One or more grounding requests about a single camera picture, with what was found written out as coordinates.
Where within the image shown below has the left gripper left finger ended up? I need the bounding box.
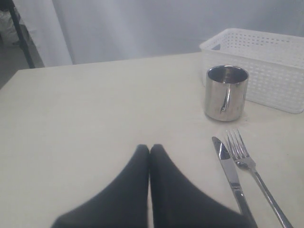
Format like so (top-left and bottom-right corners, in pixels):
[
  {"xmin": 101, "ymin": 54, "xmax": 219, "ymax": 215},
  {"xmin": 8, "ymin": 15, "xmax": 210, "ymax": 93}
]
[{"xmin": 53, "ymin": 144, "xmax": 150, "ymax": 228}]

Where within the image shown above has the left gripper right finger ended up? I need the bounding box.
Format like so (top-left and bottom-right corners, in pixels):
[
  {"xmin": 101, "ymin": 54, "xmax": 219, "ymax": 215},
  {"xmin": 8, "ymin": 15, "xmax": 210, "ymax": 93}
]
[{"xmin": 150, "ymin": 144, "xmax": 253, "ymax": 228}]

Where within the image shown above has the silver metal table knife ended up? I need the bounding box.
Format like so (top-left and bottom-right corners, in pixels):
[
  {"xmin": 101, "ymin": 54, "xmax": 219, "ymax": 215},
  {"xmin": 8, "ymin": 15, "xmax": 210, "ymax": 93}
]
[{"xmin": 212, "ymin": 136, "xmax": 258, "ymax": 228}]

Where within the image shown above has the silver metal fork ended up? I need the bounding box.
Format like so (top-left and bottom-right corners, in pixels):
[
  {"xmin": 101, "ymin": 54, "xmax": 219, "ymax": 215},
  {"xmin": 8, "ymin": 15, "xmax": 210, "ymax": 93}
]
[{"xmin": 226, "ymin": 129, "xmax": 293, "ymax": 228}]

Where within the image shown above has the silver foil packet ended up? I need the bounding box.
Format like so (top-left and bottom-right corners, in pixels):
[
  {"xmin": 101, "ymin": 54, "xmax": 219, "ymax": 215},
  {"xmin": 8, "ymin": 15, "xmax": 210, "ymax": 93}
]
[{"xmin": 204, "ymin": 65, "xmax": 249, "ymax": 122}]

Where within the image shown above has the white perforated plastic basket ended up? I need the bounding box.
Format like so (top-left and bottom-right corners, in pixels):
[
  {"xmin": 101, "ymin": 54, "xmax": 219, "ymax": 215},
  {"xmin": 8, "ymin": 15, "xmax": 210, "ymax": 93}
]
[{"xmin": 199, "ymin": 28, "xmax": 304, "ymax": 114}]

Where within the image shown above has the black metal stand leg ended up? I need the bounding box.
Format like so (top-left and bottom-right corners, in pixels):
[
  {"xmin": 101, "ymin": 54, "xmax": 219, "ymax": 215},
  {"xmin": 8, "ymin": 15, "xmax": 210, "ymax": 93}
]
[{"xmin": 7, "ymin": 0, "xmax": 35, "ymax": 69}]

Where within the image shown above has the grey backdrop curtain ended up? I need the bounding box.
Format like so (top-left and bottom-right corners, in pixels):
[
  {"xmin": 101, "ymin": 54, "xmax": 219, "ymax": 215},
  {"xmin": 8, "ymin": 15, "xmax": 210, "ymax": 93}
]
[{"xmin": 14, "ymin": 0, "xmax": 304, "ymax": 67}]

